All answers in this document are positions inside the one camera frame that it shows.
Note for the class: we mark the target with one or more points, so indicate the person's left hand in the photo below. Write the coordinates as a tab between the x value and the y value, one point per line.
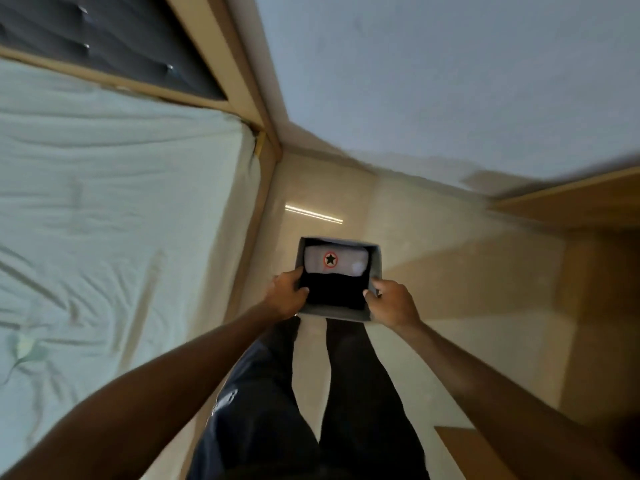
281	298

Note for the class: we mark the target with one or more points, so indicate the person's right hand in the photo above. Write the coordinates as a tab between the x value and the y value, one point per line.
395	304

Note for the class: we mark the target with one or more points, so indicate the person's right thumb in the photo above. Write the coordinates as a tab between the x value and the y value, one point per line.
370	296

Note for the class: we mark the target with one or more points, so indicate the person's left thumb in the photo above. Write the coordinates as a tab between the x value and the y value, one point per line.
302	292

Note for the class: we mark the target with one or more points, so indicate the grey storage box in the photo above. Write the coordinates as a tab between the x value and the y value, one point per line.
340	279

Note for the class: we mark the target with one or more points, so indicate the person's right forearm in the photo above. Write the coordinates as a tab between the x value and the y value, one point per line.
505	397

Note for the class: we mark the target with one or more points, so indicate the person's left forearm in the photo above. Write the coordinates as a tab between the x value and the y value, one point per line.
135	399

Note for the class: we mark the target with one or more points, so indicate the black folded cloth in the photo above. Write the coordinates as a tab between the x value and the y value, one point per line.
332	290

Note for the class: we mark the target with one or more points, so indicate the white folded cloth star print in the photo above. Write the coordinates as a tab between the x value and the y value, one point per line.
336	260

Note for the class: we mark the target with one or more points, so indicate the person's dark trousers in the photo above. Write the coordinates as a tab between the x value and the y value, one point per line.
310	409

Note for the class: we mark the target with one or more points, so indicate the white bed sheet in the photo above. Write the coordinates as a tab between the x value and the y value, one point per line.
110	234

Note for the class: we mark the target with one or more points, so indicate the wooden cabinet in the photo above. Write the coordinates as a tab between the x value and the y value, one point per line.
585	294

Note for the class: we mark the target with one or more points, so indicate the dark tufted headboard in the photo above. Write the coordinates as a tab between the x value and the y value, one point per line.
107	42

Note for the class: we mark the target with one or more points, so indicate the wooden bed frame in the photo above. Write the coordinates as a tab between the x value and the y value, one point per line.
240	144

